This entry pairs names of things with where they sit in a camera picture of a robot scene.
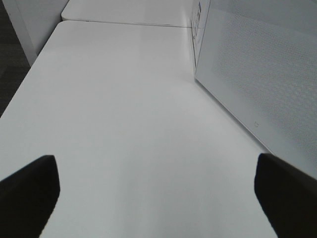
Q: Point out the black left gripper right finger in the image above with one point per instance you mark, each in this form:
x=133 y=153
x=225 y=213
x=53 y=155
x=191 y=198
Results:
x=287 y=196

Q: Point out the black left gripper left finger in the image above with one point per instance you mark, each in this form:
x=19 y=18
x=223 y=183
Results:
x=28 y=198

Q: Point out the white microwave door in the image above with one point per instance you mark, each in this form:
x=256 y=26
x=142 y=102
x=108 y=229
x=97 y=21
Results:
x=259 y=59

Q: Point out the white microwave oven body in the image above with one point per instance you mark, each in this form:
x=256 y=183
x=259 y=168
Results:
x=200 y=9

